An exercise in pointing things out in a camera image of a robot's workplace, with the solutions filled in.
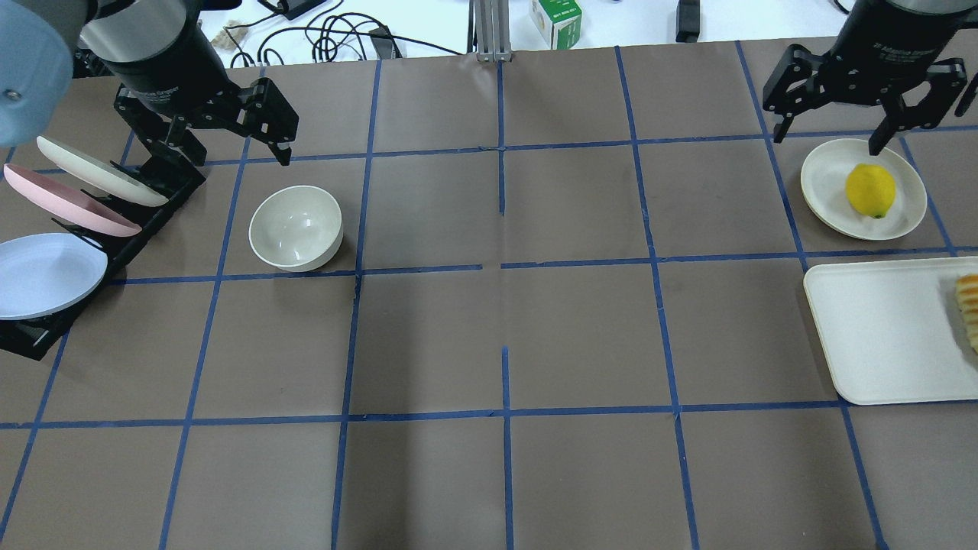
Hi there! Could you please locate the cream plate in rack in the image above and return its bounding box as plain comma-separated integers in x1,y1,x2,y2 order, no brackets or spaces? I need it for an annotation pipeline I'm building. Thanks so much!
36,135,168,208

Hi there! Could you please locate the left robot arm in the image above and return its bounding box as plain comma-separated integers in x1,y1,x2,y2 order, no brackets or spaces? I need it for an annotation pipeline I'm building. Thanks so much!
1,1,300,166

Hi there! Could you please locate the green white carton box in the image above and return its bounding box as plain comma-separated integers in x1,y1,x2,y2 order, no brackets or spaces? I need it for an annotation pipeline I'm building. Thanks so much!
529,1,583,51

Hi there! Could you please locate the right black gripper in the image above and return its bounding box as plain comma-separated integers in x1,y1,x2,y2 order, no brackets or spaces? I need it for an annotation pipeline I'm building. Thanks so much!
762,8,969,156

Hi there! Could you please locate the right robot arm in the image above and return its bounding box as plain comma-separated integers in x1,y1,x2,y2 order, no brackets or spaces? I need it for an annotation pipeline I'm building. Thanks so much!
762,1,976,156

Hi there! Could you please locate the cream round plate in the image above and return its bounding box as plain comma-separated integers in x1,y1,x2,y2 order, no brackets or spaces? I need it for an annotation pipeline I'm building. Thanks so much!
801,138,927,241

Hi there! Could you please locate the black dish rack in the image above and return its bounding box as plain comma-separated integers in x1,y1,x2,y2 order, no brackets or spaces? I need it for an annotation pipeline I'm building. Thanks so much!
2,159,205,360

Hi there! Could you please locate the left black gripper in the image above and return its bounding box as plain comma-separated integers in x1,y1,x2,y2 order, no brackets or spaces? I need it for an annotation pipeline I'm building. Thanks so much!
100,31,300,167

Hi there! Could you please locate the pink plate in rack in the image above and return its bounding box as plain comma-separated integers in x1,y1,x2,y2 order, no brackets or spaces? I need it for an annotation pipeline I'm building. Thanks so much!
3,163,142,238

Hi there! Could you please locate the cream rectangular tray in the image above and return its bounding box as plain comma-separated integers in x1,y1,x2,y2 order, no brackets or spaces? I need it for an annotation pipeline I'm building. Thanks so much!
803,257,977,405

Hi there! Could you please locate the yellow lemon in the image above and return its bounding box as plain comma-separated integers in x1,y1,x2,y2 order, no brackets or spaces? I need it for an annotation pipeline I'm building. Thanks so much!
845,163,897,219

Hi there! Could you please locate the aluminium frame post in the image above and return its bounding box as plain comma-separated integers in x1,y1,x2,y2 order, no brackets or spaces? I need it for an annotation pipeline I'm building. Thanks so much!
468,1,511,63

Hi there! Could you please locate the black power adapter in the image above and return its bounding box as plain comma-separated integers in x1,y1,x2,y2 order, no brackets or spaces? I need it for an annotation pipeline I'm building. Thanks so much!
273,0,327,21

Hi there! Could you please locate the light blue plate in rack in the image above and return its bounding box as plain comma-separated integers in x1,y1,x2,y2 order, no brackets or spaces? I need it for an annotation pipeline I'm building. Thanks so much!
1,233,108,321

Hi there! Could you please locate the sliced yellow bread loaf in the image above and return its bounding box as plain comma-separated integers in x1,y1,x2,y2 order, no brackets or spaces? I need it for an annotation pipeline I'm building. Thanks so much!
956,273,978,353

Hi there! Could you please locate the cream bowl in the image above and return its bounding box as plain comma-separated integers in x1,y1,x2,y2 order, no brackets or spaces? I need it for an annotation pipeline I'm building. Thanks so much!
248,185,345,273

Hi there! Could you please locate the black cable bundle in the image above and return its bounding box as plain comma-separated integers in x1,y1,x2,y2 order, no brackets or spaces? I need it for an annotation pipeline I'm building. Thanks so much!
229,0,463,66

